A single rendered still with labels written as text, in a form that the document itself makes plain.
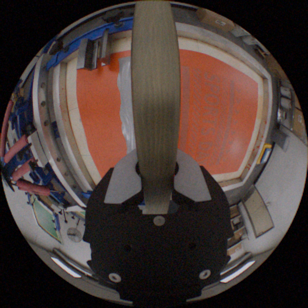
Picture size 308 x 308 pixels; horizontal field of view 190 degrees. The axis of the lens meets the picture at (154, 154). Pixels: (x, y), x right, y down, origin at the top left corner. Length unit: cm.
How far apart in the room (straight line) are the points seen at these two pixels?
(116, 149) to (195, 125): 23
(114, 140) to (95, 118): 9
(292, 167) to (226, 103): 340
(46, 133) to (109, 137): 23
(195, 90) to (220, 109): 9
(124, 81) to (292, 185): 377
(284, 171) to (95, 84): 382
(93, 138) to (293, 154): 374
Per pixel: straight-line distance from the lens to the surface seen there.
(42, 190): 80
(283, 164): 366
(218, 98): 30
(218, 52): 35
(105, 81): 28
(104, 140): 30
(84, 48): 28
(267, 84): 52
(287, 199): 381
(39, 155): 42
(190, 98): 26
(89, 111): 30
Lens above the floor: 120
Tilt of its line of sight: 58 degrees down
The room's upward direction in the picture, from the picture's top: 180 degrees clockwise
